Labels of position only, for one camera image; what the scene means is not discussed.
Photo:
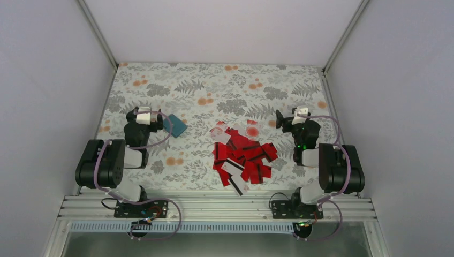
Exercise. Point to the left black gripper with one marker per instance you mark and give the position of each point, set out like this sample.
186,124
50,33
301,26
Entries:
157,125

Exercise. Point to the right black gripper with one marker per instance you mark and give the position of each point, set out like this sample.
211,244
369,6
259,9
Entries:
280,120

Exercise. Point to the teal card holder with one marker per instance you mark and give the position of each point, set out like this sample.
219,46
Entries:
175,125

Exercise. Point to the white card with black stripe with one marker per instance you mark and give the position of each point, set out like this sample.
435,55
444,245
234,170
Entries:
238,184

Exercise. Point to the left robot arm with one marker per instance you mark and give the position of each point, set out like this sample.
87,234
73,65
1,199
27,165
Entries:
102,163

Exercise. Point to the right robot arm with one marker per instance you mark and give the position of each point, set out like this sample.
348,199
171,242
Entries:
339,167

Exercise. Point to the pile of red cards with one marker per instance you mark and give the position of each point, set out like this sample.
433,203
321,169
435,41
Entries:
244,149

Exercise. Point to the white card with red print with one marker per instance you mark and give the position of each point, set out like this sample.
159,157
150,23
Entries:
220,136

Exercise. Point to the white card under stripe card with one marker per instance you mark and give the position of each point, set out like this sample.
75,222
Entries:
232,168

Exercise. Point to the floral patterned table mat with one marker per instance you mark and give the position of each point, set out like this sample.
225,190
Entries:
201,95

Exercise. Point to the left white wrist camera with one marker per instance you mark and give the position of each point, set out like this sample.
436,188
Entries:
143,115

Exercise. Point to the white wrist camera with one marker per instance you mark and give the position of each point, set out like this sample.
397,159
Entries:
143,115
301,114

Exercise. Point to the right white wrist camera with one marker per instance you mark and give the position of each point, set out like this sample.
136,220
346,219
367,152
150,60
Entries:
301,114

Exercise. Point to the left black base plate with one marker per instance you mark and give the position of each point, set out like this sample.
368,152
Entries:
153,209

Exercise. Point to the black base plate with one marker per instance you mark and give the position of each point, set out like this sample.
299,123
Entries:
153,209
285,209

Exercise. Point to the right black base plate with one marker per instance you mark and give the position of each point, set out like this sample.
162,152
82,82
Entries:
285,209

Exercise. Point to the aluminium rail frame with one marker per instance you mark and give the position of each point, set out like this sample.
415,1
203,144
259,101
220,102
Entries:
216,206

